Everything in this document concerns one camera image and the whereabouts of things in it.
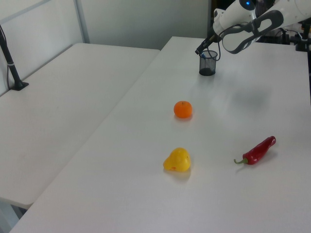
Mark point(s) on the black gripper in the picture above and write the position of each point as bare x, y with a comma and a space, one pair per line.
213, 34

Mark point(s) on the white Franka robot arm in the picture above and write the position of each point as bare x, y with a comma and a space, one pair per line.
233, 14

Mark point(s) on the black mesh pen cup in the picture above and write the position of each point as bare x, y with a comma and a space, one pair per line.
207, 68

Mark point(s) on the orange mandarin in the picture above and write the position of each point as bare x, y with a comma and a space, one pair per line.
182, 109

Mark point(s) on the black clamp stand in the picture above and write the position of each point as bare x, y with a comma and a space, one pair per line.
302, 44

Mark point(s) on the red chili pepper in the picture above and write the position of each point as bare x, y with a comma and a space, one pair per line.
257, 151

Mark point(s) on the white side table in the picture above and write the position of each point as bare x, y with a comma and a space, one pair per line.
60, 109

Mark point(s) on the grey partition post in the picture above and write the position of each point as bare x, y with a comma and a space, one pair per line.
82, 21

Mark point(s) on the black camera stand pole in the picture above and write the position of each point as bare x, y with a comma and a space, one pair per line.
14, 75

